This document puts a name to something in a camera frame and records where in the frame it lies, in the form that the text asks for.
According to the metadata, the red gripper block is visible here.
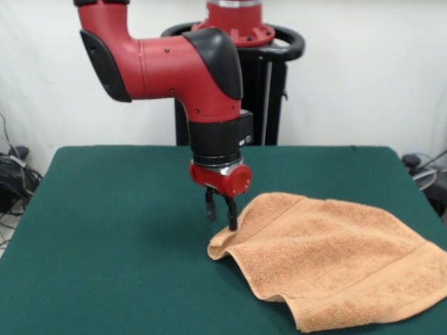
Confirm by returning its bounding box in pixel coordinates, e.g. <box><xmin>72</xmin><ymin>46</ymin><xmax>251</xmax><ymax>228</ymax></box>
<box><xmin>189</xmin><ymin>160</ymin><xmax>252</xmax><ymax>232</ymax></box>

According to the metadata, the dark green table cloth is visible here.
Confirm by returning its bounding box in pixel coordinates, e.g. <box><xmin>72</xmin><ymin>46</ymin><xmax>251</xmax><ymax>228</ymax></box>
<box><xmin>0</xmin><ymin>145</ymin><xmax>447</xmax><ymax>335</ymax></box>

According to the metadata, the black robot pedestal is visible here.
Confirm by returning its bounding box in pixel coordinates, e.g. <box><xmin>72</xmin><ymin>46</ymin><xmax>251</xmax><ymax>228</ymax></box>
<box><xmin>160</xmin><ymin>22</ymin><xmax>307</xmax><ymax>147</ymax></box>

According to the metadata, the orange-brown terry towel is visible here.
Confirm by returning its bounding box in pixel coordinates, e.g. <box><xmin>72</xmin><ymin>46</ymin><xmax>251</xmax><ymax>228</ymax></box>
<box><xmin>207</xmin><ymin>191</ymin><xmax>447</xmax><ymax>334</ymax></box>

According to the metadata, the black cable bundle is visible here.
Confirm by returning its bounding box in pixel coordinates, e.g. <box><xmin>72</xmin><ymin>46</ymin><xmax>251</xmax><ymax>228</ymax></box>
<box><xmin>0</xmin><ymin>111</ymin><xmax>43</xmax><ymax>248</ymax></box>

